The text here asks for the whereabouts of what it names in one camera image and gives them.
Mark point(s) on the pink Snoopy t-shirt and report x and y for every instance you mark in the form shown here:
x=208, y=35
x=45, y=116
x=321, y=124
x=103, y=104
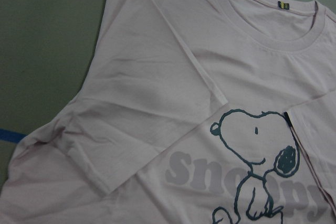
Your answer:
x=192, y=111

